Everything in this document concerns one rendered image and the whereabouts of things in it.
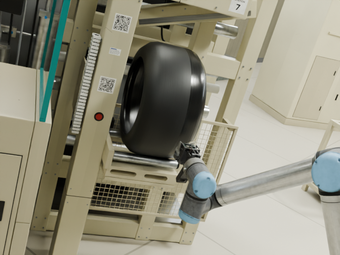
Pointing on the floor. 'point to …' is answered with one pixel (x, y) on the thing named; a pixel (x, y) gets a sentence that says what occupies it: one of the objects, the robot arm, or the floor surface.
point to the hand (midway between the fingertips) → (179, 149)
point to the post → (93, 130)
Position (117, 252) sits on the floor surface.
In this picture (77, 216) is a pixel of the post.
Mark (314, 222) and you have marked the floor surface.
